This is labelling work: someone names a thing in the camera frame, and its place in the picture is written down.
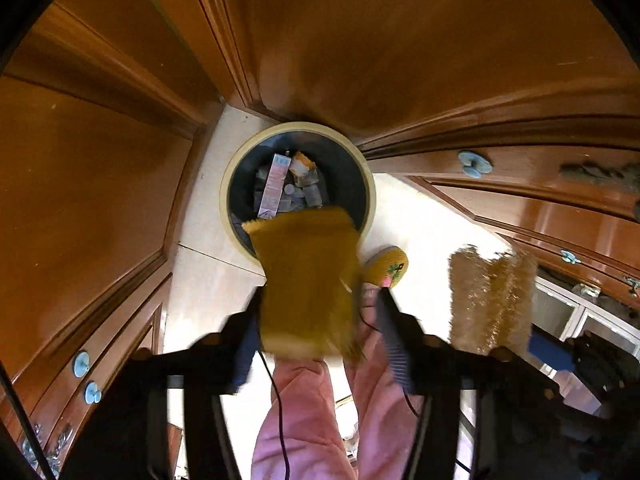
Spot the pink trousered right leg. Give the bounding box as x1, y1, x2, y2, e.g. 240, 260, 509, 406
345, 284, 423, 480

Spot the wooden corner cabinet door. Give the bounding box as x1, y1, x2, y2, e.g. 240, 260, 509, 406
200, 0, 639, 156

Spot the wooden left cabinet door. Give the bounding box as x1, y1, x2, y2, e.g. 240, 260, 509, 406
1, 1, 220, 378

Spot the black cable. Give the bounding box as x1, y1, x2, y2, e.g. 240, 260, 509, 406
257, 349, 292, 480

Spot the right yellow slipper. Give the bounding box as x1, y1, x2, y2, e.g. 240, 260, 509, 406
362, 246, 409, 288

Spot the pink trousered left leg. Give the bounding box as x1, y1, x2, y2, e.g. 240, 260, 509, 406
250, 360, 356, 479

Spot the round black trash bin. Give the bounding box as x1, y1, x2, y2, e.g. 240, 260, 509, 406
220, 122, 375, 262

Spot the light blue child lock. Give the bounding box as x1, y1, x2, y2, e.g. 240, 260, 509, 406
458, 151, 494, 179

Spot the red white milk carton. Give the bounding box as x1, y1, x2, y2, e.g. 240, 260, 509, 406
257, 154, 292, 219

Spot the orange paper cup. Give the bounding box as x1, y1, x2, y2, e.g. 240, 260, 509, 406
288, 152, 316, 178

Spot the pink trousered leg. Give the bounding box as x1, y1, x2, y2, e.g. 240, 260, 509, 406
250, 360, 356, 479
345, 284, 423, 480

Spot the ornate brass drawer handle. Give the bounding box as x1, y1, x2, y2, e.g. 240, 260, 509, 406
559, 162, 639, 194

